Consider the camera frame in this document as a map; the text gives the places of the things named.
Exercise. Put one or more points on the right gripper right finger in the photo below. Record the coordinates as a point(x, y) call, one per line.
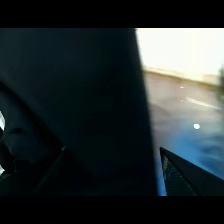
point(190, 178)

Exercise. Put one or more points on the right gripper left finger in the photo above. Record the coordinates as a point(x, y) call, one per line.
point(46, 181)

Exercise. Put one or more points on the black pants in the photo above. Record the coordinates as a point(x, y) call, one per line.
point(100, 100)

